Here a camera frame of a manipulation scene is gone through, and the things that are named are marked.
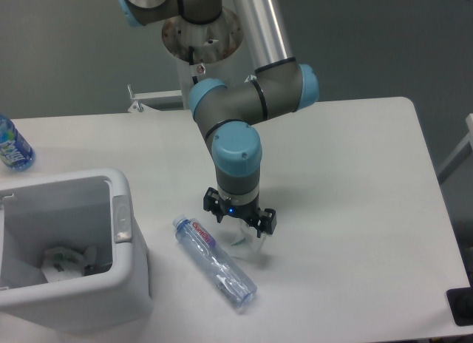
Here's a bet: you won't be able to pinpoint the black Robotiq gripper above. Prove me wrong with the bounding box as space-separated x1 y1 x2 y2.
203 187 277 237

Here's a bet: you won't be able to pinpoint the white paper wrapper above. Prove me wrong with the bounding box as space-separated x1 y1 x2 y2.
227 220 269 262

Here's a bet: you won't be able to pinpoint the clear plastic water bottle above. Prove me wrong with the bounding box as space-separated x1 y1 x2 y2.
173 216 257 310

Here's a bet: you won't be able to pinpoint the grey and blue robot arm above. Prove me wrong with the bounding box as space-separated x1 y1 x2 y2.
118 0 319 235

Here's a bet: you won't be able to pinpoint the white plastic trash can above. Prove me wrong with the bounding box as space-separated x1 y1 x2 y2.
1 169 153 332

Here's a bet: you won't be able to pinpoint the crumpled trash inside can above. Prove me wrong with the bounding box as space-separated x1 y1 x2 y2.
40 245 113 282

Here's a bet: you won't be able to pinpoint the blue labelled drink bottle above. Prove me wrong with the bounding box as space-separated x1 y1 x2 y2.
1 115 35 172

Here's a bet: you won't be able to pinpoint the black clamp at table edge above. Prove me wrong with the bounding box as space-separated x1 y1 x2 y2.
446 287 472 327

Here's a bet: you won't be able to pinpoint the white metal base frame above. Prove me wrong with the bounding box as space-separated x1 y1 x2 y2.
126 74 259 114

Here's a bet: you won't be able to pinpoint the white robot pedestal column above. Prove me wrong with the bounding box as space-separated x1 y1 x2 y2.
162 7 243 89

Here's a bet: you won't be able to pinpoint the black cable on pedestal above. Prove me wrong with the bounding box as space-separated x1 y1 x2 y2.
187 45 203 89

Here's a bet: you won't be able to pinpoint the white frame at right edge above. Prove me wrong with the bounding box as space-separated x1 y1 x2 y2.
437 113 472 185

